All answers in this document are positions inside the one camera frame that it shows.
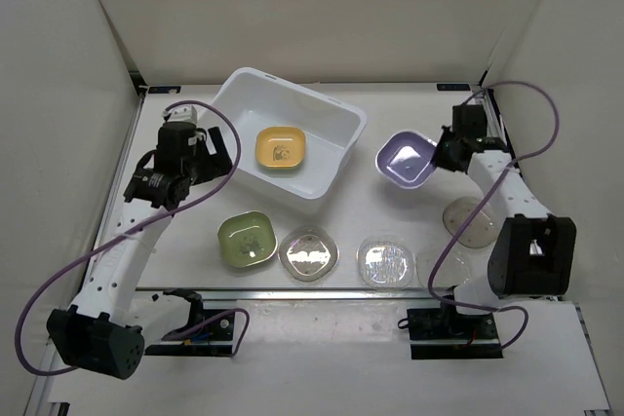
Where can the blue label right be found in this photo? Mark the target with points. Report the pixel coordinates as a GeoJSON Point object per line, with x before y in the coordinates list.
{"type": "Point", "coordinates": [453, 87]}

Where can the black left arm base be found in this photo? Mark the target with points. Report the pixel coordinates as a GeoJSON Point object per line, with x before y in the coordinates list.
{"type": "Point", "coordinates": [213, 340]}

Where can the clear textured glass plate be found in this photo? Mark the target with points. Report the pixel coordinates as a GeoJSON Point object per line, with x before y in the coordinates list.
{"type": "Point", "coordinates": [385, 264]}

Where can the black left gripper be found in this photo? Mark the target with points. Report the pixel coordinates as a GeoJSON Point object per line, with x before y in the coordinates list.
{"type": "Point", "coordinates": [216, 165]}

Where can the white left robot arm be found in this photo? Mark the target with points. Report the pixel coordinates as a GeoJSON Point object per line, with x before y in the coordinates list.
{"type": "Point", "coordinates": [106, 329]}

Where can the clear frosted flat plate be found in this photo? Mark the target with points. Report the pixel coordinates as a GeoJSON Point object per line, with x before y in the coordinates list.
{"type": "Point", "coordinates": [451, 272]}

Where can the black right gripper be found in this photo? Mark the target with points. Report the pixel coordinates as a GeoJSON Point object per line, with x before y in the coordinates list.
{"type": "Point", "coordinates": [440, 161]}

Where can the green panda plate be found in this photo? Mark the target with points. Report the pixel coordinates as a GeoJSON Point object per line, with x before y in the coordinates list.
{"type": "Point", "coordinates": [247, 239]}

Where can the yellow panda plate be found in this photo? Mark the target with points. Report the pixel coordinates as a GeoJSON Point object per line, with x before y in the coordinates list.
{"type": "Point", "coordinates": [280, 149]}

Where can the purple panda plate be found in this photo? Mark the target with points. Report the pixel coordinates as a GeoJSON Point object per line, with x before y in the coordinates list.
{"type": "Point", "coordinates": [405, 159]}

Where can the clear smoky oval plate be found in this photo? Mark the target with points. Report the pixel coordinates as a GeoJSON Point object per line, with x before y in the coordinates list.
{"type": "Point", "coordinates": [483, 229]}

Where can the blue label left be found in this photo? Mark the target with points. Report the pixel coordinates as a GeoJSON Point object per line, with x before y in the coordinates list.
{"type": "Point", "coordinates": [164, 90]}

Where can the white plastic bin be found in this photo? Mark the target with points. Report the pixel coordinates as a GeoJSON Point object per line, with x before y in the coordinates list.
{"type": "Point", "coordinates": [254, 100]}

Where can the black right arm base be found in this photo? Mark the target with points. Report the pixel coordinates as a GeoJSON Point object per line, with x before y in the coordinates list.
{"type": "Point", "coordinates": [442, 334]}

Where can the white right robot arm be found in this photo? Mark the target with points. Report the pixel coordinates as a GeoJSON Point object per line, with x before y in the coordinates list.
{"type": "Point", "coordinates": [533, 252]}

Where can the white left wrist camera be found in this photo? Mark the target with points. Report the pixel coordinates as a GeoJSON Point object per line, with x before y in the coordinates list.
{"type": "Point", "coordinates": [181, 114]}

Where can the clear iridescent square plate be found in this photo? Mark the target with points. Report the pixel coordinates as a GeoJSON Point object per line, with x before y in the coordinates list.
{"type": "Point", "coordinates": [308, 253]}

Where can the blue label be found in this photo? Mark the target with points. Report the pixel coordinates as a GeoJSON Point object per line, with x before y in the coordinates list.
{"type": "Point", "coordinates": [453, 87]}
{"type": "Point", "coordinates": [164, 90]}

